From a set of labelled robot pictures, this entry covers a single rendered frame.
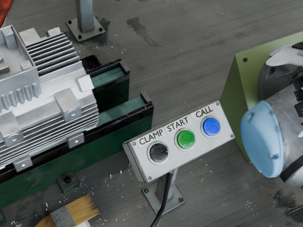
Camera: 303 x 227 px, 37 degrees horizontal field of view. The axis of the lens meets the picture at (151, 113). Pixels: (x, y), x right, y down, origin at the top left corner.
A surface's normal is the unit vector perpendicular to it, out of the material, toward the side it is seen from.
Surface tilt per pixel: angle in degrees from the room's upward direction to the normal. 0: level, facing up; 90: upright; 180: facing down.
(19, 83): 90
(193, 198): 0
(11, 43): 90
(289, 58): 32
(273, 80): 59
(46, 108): 0
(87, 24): 90
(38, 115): 0
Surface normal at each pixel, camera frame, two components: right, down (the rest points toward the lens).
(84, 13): 0.51, 0.73
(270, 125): -0.07, -0.51
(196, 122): 0.32, -0.11
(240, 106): -0.90, 0.33
